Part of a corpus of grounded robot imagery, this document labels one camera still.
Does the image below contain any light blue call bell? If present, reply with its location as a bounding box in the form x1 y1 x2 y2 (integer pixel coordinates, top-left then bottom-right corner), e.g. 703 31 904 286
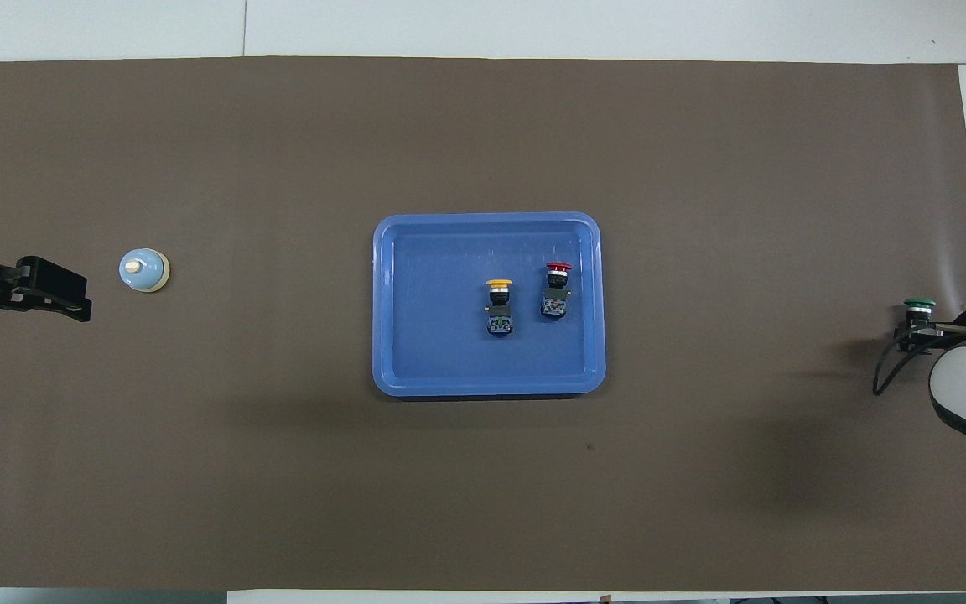
118 247 171 294

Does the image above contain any red push button switch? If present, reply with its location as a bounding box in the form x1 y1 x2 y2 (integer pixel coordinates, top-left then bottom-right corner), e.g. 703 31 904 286
540 262 574 320

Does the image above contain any yellow push button switch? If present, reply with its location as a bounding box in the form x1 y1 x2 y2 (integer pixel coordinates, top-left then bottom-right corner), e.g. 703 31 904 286
485 279 515 337

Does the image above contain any blue plastic tray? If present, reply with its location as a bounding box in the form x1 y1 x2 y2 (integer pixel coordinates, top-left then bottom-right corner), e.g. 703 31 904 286
371 211 607 398

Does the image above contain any brown table mat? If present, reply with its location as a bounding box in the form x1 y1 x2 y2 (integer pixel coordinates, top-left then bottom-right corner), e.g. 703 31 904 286
0 55 966 592

